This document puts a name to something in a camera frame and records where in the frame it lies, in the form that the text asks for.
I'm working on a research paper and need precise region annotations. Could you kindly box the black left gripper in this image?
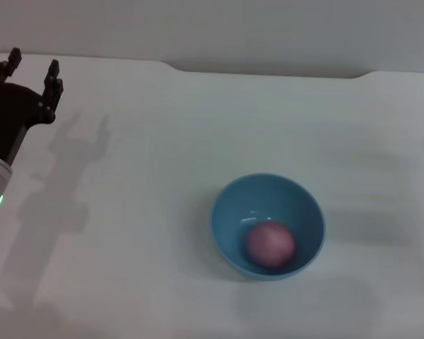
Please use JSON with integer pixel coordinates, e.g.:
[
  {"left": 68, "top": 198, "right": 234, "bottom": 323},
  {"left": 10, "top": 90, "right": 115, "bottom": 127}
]
[{"left": 0, "top": 47, "right": 64, "bottom": 167}]

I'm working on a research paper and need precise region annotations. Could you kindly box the blue bowl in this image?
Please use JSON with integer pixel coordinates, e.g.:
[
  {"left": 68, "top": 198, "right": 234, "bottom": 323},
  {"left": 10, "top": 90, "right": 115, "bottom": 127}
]
[{"left": 211, "top": 172, "right": 326, "bottom": 283}]

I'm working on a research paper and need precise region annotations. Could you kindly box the pink toy peach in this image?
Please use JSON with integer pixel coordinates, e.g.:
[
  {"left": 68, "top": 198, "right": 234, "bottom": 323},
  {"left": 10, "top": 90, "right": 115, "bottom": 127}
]
[{"left": 247, "top": 222, "right": 297, "bottom": 269}]

